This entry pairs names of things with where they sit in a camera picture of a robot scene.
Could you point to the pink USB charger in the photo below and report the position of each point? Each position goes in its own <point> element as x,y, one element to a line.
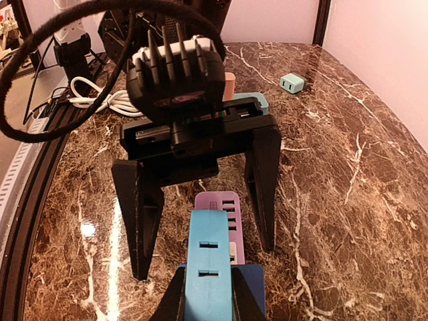
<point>229,90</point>

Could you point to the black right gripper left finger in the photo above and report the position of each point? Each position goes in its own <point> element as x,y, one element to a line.
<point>172,304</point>

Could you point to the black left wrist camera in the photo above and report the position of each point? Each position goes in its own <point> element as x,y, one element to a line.
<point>176,81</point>

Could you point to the white slotted cable duct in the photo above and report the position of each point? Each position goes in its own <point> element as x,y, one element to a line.
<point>15,168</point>

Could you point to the black front rail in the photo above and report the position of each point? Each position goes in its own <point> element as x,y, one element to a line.
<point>10,216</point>

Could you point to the blue small charger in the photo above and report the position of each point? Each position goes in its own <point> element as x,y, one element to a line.
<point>208,286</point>

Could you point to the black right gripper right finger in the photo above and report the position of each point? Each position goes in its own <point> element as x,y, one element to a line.
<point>245,306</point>

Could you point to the black frame post right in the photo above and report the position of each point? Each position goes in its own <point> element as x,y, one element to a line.
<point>321,22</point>

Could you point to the teal small charger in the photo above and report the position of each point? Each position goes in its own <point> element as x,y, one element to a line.
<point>292,83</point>

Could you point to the dark blue cube adapter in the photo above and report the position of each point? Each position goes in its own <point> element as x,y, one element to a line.
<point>254,276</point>

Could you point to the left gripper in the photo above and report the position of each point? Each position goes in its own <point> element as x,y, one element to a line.
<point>185,152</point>

